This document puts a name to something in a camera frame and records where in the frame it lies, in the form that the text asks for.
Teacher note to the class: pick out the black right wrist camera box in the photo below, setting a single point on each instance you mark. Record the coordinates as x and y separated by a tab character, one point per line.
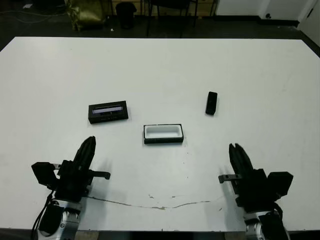
281	182

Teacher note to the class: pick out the white paper sheet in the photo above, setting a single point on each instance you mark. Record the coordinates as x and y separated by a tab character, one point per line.
27	6

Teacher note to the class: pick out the black box base white insert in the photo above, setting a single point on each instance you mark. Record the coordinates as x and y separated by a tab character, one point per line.
163	140

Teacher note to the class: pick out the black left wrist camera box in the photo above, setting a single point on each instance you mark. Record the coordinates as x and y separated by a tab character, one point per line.
42	172

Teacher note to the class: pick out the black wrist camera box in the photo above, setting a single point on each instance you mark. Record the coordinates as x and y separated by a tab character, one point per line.
281	182
42	172

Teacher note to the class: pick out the black waste bin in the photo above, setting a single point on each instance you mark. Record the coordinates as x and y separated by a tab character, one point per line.
126	15

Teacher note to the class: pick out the black box lid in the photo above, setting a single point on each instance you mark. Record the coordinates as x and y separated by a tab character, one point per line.
108	119

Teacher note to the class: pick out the black door stopper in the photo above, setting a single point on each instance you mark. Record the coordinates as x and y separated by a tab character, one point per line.
268	15

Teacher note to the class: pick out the crumpled shiny plastic bag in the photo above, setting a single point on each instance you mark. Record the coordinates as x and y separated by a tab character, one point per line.
85	15

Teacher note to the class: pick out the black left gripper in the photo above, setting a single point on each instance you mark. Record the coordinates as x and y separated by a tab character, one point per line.
71	185

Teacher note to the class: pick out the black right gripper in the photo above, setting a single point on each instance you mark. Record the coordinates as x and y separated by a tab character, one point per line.
252	192

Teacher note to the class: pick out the black office chair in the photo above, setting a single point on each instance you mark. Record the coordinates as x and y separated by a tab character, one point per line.
172	6

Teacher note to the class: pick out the small black camera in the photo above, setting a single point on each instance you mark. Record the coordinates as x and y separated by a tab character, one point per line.
211	103

